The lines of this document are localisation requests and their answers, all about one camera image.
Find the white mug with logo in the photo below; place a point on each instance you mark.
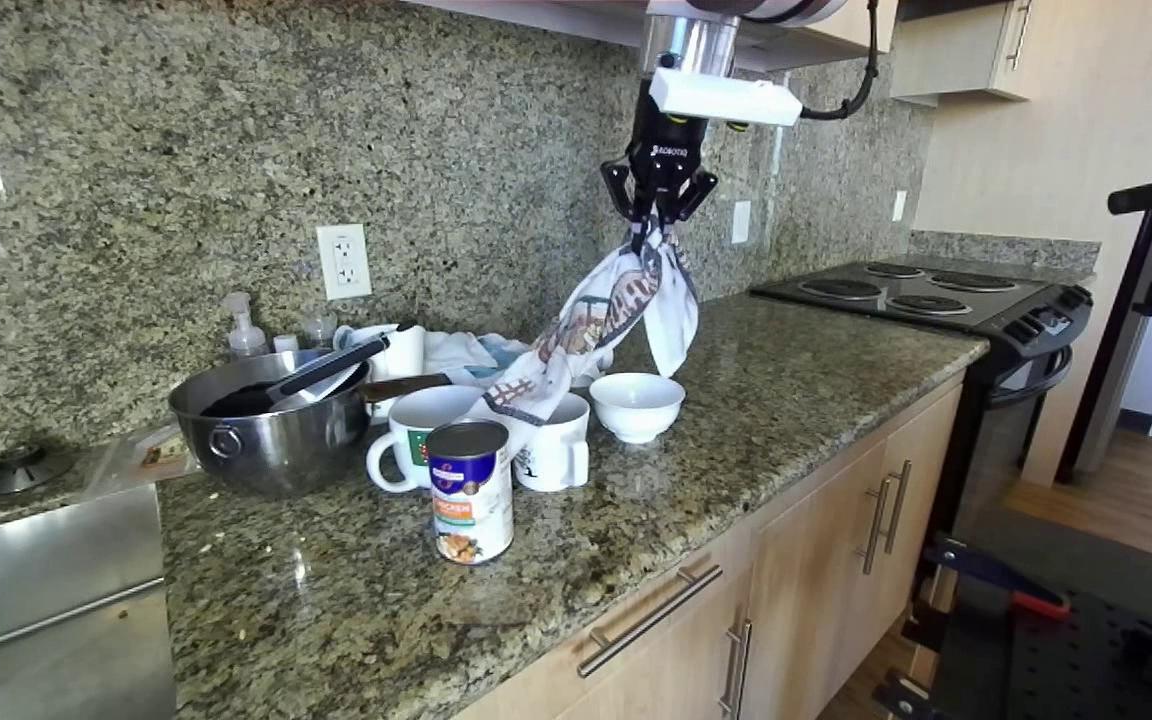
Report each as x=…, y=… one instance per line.
x=554, y=458

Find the small white cup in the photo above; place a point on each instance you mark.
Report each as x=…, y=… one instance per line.
x=401, y=352

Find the white mug with dark rim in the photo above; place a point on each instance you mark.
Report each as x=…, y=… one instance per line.
x=408, y=441

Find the stainless steel sink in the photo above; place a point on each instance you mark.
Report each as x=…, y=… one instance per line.
x=40, y=574

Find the light wood lower cabinets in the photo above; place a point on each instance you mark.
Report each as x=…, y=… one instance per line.
x=803, y=563

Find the tin can with label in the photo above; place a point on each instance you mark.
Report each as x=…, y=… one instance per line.
x=470, y=500

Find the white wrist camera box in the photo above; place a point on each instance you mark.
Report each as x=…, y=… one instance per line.
x=723, y=96

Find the light wood cabinet above stove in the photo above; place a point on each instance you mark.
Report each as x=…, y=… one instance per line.
x=959, y=52

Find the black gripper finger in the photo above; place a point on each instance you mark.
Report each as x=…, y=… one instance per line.
x=626, y=194
x=692, y=201

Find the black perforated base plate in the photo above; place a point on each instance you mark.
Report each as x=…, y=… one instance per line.
x=1069, y=662

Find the black spatula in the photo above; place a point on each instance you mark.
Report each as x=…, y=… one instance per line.
x=321, y=364

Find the patterned white towel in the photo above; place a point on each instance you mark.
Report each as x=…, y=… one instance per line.
x=591, y=315

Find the small white wall outlet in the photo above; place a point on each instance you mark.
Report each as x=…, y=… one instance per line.
x=743, y=220
x=897, y=207

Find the blue and red clamp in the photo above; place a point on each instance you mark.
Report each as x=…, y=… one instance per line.
x=989, y=566

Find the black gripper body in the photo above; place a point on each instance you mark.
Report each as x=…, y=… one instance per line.
x=667, y=152

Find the steel pot with lid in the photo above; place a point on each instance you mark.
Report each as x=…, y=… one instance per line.
x=271, y=444

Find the black electric stove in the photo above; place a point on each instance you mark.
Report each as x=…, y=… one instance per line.
x=923, y=302

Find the white bowl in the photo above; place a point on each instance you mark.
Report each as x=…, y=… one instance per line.
x=636, y=412

